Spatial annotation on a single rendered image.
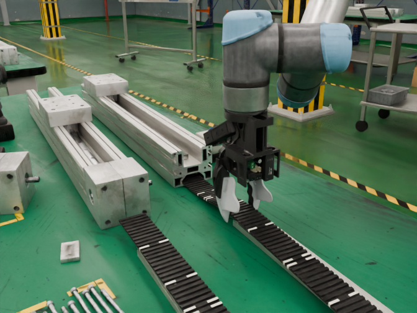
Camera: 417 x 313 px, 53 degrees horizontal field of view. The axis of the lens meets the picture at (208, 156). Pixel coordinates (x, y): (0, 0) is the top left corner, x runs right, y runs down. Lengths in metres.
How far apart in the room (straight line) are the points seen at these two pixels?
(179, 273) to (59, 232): 0.29
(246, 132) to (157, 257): 0.24
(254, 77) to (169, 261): 0.31
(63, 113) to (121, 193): 0.41
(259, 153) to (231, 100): 0.10
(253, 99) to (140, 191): 0.29
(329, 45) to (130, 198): 0.44
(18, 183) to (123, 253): 0.28
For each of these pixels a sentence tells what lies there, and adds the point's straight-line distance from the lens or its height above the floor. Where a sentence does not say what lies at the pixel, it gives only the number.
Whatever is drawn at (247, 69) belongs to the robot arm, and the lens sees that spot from 0.65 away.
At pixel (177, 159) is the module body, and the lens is 0.93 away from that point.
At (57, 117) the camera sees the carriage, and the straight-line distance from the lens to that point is 1.15.
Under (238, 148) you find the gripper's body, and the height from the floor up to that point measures 0.95.
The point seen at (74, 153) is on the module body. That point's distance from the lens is 0.96.
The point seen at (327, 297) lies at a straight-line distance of 0.61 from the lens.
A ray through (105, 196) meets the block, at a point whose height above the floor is 0.85.
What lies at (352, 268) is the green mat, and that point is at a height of 0.78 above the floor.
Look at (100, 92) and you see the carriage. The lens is 1.43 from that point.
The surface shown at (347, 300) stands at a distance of 0.62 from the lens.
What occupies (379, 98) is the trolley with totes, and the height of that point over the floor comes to 0.31.
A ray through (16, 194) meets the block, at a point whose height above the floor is 0.82.
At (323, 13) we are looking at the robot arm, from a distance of 0.83.
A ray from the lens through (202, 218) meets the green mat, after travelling 0.83.
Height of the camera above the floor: 1.20
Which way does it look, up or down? 22 degrees down
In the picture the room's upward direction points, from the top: 1 degrees counter-clockwise
